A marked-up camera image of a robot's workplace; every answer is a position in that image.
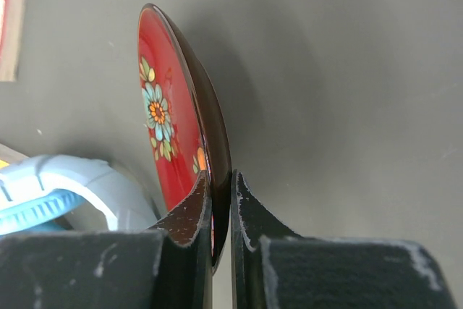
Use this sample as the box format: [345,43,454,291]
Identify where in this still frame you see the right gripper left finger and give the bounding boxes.
[1,172,213,308]

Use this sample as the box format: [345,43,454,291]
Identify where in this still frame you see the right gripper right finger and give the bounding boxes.
[230,171,456,308]

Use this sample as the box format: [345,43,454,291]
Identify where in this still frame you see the red floral plate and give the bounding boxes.
[137,4,232,268]

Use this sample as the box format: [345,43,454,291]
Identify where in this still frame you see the light blue headphones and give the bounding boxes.
[1,155,158,236]

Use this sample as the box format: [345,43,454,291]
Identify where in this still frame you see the red and cream book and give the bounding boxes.
[1,0,26,82]

